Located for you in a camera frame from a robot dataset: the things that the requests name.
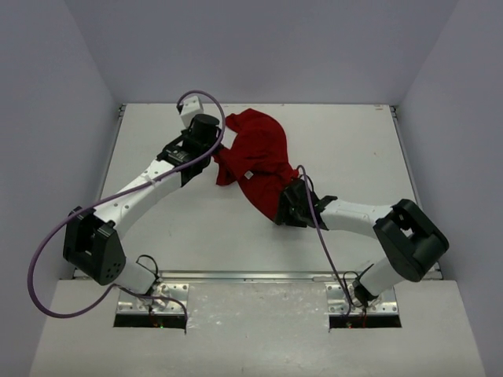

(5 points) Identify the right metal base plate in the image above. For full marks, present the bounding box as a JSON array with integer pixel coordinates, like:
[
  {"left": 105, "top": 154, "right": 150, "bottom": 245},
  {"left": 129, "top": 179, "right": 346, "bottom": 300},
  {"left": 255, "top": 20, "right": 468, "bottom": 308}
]
[{"left": 325, "top": 282, "right": 399, "bottom": 317}]

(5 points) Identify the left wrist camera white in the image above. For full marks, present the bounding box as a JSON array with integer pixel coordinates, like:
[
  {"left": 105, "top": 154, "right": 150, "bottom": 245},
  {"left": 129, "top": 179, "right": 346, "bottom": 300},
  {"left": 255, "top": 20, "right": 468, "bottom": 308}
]
[{"left": 179, "top": 97, "right": 204, "bottom": 128}]

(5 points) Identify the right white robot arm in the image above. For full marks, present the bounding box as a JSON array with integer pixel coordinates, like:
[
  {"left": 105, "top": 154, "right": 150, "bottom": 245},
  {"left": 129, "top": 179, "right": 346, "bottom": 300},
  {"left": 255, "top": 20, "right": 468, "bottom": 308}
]
[{"left": 274, "top": 178, "right": 450, "bottom": 308}]

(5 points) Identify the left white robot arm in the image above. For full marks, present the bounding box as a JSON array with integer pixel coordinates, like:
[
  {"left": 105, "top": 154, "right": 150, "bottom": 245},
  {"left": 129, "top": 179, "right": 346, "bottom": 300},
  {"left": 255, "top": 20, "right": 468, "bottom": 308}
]
[{"left": 63, "top": 114, "right": 221, "bottom": 295}]

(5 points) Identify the red t-shirt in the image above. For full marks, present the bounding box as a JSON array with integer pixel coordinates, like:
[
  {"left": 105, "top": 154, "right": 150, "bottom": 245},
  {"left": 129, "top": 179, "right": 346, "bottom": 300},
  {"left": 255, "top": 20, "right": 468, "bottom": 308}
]
[{"left": 213, "top": 108, "right": 299, "bottom": 221}]

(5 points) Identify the metal base plate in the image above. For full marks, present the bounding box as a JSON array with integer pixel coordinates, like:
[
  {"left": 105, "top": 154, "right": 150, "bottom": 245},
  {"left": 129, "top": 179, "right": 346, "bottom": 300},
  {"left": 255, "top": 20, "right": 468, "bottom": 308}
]
[
  {"left": 116, "top": 282, "right": 189, "bottom": 316},
  {"left": 325, "top": 282, "right": 399, "bottom": 317}
]

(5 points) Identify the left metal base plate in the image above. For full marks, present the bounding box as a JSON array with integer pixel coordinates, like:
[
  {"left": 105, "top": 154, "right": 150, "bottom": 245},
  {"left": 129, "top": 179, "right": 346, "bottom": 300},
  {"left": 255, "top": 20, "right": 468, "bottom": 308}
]
[{"left": 116, "top": 282, "right": 189, "bottom": 316}]

